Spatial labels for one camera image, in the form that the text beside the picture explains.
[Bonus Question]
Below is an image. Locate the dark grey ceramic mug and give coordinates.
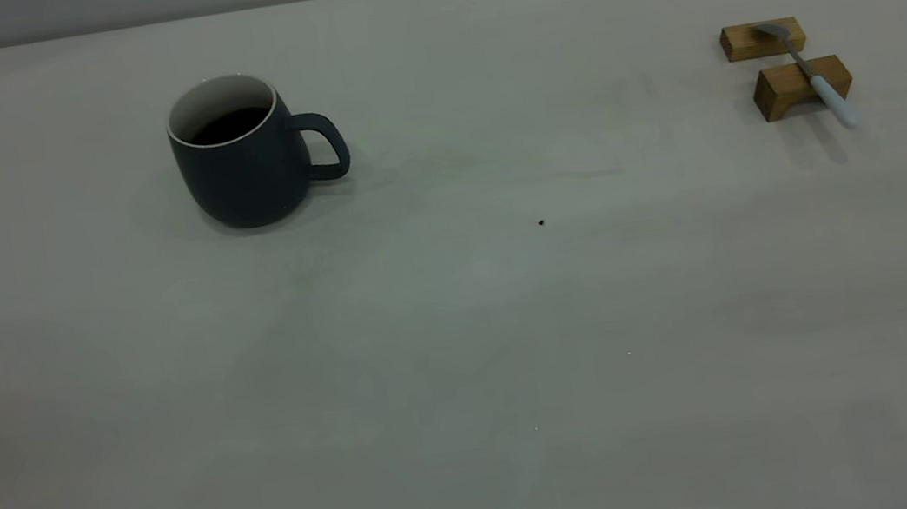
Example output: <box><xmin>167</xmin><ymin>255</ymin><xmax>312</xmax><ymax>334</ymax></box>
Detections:
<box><xmin>161</xmin><ymin>60</ymin><xmax>359</xmax><ymax>238</ymax></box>

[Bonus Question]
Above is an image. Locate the metal spoon with white handle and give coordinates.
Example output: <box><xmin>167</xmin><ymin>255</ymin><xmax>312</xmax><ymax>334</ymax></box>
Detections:
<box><xmin>753</xmin><ymin>12</ymin><xmax>861</xmax><ymax>141</ymax></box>

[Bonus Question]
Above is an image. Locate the rectangular wooden block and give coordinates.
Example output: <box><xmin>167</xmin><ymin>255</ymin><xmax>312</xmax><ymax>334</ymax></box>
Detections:
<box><xmin>718</xmin><ymin>15</ymin><xmax>810</xmax><ymax>64</ymax></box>

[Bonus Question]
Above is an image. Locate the arched wooden block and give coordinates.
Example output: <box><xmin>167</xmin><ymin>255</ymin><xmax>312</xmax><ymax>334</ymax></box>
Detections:
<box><xmin>748</xmin><ymin>52</ymin><xmax>857</xmax><ymax>124</ymax></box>

